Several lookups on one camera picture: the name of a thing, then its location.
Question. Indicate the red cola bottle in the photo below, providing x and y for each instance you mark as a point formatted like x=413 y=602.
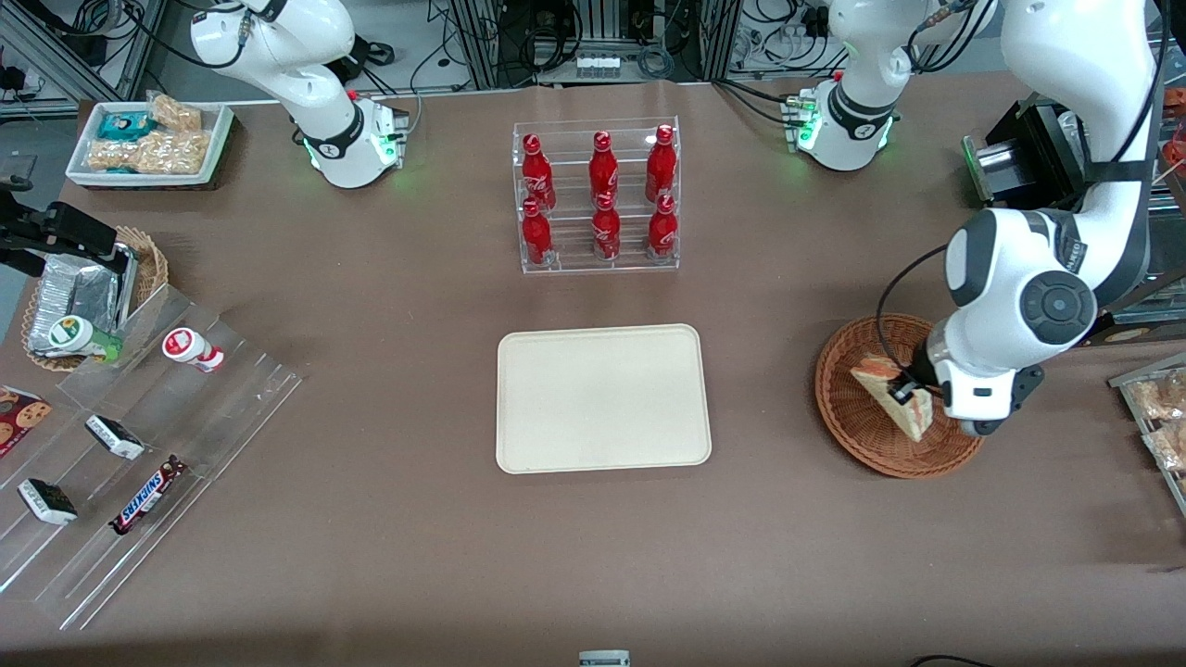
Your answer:
x=536 y=236
x=662 y=232
x=661 y=167
x=536 y=176
x=603 y=171
x=606 y=232

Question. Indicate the aluminium frame strut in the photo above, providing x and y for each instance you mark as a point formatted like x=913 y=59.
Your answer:
x=56 y=46

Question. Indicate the aluminium equipment rack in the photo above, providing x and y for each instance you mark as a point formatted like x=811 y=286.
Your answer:
x=482 y=42

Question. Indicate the black control box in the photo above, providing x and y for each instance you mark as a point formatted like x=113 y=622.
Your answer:
x=1038 y=148

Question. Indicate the green white yogurt bottle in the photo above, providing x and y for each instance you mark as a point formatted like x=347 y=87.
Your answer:
x=79 y=335

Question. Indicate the triangular sandwich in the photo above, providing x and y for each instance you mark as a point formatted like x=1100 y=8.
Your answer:
x=876 y=375

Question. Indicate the clear bag of puffed snacks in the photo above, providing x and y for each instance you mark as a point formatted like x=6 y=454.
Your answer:
x=1169 y=446
x=1163 y=396

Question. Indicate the clear acrylic stepped display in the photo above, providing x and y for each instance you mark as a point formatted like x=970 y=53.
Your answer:
x=213 y=417

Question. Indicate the black white snack bar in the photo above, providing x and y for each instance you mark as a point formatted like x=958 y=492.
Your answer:
x=116 y=437
x=48 y=501

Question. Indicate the small clear rice cracker bag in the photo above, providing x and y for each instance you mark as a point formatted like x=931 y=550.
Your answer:
x=176 y=113

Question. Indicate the light woven wicker basket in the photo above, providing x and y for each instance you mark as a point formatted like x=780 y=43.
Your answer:
x=153 y=269

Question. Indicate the round brown wicker basket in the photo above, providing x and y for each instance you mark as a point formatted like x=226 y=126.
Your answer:
x=852 y=431

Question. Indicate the silver foil package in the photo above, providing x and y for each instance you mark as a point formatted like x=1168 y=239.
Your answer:
x=79 y=292

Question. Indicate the cream rectangular plastic tray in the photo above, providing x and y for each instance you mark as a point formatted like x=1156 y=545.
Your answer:
x=602 y=398

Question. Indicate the red white yogurt bottle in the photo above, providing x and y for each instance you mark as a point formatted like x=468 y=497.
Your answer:
x=190 y=347

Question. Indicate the snickers chocolate bar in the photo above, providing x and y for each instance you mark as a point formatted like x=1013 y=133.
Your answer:
x=146 y=496

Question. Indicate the large clear rice cracker bag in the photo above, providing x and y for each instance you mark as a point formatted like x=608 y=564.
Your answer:
x=157 y=153

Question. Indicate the clear acrylic bottle rack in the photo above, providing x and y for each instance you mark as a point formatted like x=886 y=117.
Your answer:
x=574 y=250

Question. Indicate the teal snack packet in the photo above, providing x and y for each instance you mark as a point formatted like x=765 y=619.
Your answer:
x=125 y=125

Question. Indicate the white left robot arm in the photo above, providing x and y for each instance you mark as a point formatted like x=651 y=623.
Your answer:
x=1066 y=56

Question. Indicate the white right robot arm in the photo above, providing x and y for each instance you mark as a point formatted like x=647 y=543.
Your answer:
x=306 y=56

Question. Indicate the white power strip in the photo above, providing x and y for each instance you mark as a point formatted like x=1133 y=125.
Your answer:
x=598 y=67

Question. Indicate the small white grey device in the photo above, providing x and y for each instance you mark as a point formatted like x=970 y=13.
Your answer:
x=604 y=659

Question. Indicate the red cookie package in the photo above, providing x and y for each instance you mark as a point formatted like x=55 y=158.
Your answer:
x=18 y=421

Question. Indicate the white rectangular snack tray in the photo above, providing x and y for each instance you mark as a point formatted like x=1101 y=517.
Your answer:
x=218 y=139

